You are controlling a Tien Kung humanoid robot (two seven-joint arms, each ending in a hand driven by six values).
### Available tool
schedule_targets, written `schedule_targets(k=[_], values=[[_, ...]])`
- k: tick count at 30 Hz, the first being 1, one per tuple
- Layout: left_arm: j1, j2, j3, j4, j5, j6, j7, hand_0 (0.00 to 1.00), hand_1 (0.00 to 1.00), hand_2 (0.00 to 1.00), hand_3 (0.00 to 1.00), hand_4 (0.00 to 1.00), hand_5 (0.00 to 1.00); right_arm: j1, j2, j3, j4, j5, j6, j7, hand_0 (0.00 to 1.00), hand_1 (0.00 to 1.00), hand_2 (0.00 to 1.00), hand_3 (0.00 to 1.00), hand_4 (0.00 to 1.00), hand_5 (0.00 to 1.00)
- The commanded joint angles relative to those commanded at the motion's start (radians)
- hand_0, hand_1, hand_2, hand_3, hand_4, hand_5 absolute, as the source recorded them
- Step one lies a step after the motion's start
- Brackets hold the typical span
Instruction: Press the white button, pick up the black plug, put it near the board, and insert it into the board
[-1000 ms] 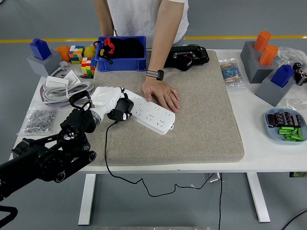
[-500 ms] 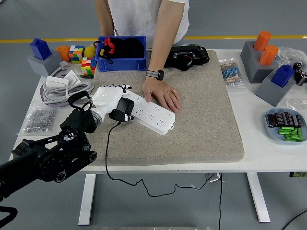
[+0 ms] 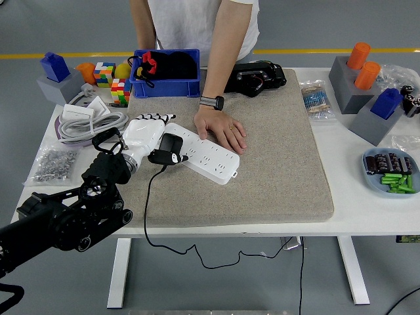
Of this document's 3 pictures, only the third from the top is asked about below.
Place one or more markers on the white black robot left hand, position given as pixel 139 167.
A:
pixel 144 134

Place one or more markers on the person's left hand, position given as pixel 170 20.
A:
pixel 220 126

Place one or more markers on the white power strip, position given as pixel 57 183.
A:
pixel 213 160

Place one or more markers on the person's right forearm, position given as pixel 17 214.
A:
pixel 144 26

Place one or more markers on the person's left forearm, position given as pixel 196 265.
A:
pixel 223 49

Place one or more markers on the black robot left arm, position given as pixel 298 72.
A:
pixel 65 220

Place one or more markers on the black wristwatch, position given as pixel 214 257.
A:
pixel 216 102

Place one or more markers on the small colourful puzzle cube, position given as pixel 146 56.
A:
pixel 120 92

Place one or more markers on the blue plastic bin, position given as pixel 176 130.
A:
pixel 164 88

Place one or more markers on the yellow ball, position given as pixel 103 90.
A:
pixel 123 70

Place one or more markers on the large colourful puzzle cube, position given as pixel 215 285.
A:
pixel 104 75

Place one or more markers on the black machine part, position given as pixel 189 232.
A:
pixel 275 77

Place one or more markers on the grey-brown mat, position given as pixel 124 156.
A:
pixel 279 180

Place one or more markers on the orange cone-shaped piece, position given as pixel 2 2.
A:
pixel 86 72

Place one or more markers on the grey block holder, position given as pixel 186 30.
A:
pixel 60 90
pixel 367 124

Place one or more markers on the clear bag of metal nuts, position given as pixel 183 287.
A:
pixel 54 164

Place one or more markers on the clear bag of resistors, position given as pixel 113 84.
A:
pixel 316 100

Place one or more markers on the person's torso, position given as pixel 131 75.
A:
pixel 190 23

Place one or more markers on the blue block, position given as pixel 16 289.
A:
pixel 385 103
pixel 55 67

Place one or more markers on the grey block with two holes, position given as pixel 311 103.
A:
pixel 343 83

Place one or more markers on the white table leg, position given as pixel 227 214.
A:
pixel 118 272
pixel 353 269

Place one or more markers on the orange cylinder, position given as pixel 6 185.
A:
pixel 367 75
pixel 358 55

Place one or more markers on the black capacitor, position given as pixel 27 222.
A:
pixel 406 165
pixel 370 164
pixel 381 163
pixel 393 162

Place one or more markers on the grey-blue plate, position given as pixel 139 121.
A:
pixel 374 185

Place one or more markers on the green battery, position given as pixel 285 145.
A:
pixel 388 180
pixel 409 181
pixel 400 189
pixel 390 175

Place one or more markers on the clear plastic bag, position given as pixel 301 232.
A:
pixel 397 73
pixel 405 142

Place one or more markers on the black round motor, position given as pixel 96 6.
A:
pixel 408 92
pixel 414 106

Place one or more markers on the table control panel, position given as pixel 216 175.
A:
pixel 408 239

